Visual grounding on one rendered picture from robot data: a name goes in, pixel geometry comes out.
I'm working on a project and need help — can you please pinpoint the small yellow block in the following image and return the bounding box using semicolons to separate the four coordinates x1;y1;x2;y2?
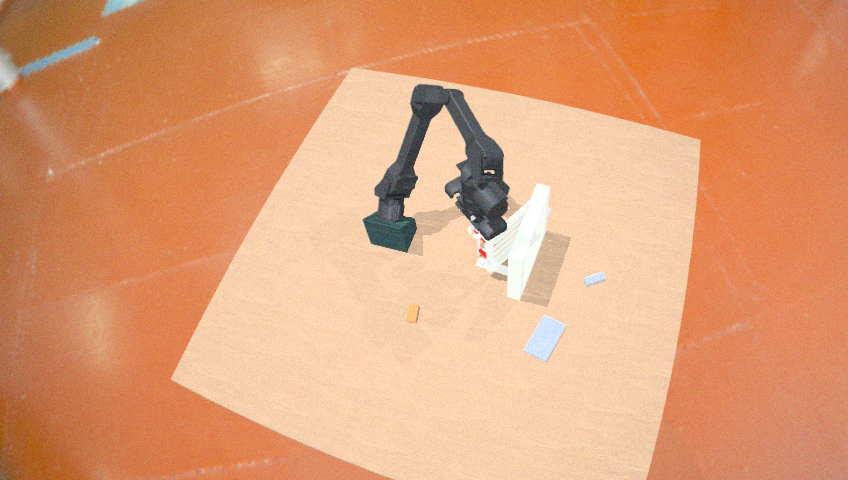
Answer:
406;304;419;323

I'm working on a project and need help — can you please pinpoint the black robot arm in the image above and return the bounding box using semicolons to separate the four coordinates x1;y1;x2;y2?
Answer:
373;83;511;223

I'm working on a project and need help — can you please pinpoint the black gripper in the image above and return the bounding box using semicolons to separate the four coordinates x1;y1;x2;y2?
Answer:
444;176;507;241

